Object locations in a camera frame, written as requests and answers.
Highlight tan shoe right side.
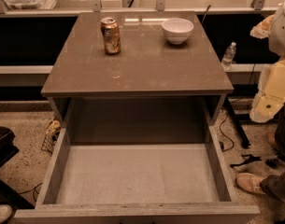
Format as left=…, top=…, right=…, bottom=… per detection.
left=235, top=173, right=264, bottom=194

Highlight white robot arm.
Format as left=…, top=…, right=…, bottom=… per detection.
left=249, top=1, right=285, bottom=123

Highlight black cable on floor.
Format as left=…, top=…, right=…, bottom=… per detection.
left=218, top=109, right=235, bottom=153

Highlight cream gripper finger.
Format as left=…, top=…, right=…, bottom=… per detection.
left=249, top=92, right=281, bottom=123

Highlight black tripod leg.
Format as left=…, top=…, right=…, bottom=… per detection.
left=224, top=98, right=250, bottom=148

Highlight open grey top drawer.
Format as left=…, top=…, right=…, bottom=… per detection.
left=15, top=97, right=259, bottom=224

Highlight black furniture at left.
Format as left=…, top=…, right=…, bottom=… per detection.
left=0, top=126, right=35, bottom=209

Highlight orange soda can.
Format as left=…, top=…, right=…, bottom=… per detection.
left=100, top=17, right=121, bottom=54

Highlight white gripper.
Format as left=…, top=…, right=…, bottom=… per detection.
left=249, top=15, right=285, bottom=101

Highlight clear plastic water bottle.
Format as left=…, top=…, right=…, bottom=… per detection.
left=221, top=42, right=236, bottom=71

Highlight white shoe bottom left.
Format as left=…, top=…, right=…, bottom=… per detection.
left=0, top=204, right=12, bottom=224

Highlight grey cabinet with glossy top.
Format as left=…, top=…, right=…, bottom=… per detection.
left=42, top=11, right=233, bottom=145

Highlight white ceramic bowl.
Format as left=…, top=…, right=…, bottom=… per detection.
left=161, top=18, right=194, bottom=45

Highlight small wire basket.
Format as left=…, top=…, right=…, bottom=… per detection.
left=41, top=120, right=61, bottom=155

